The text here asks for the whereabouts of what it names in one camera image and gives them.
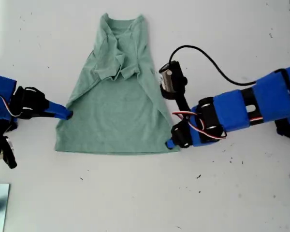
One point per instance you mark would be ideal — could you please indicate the green t-shirt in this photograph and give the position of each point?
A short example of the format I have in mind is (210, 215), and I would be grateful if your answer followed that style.
(116, 120)

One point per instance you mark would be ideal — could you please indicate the steel plate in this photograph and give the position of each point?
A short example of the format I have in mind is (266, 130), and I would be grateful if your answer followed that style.
(1, 205)

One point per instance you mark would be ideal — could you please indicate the black camera box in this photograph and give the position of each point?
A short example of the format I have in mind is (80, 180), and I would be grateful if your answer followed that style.
(8, 154)
(176, 79)

